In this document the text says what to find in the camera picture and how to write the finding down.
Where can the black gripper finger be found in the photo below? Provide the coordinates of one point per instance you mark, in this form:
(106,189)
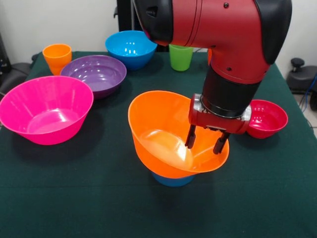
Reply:
(190,137)
(220,143)

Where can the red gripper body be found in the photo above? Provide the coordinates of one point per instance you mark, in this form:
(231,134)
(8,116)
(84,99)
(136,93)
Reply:
(218,122)

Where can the large orange bowl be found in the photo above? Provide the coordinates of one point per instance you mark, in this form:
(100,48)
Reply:
(148,116)

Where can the small blue bowl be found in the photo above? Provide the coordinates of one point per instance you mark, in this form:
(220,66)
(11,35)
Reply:
(173,182)

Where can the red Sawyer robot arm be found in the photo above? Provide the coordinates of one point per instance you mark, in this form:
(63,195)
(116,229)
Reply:
(223,37)

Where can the small red bowl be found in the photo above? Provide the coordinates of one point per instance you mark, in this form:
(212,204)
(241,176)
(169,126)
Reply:
(270,124)

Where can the orange-red cup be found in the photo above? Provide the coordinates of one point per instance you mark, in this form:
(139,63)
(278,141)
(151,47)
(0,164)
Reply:
(209,55)

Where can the green cup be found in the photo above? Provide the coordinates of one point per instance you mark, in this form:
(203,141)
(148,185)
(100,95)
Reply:
(180,59)

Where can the large blue bowl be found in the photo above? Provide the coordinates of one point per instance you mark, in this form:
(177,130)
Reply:
(128,59)

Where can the purple bowl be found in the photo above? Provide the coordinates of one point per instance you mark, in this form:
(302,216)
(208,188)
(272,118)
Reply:
(99,79)

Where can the dark green tablecloth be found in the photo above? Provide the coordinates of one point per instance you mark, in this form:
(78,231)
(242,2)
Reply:
(99,210)

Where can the large pink bowl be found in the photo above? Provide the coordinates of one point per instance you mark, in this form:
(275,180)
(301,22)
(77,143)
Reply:
(57,134)

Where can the yellow-orange cup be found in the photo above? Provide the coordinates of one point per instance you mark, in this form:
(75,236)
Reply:
(58,62)

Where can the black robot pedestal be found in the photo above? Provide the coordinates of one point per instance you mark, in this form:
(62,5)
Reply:
(126,15)

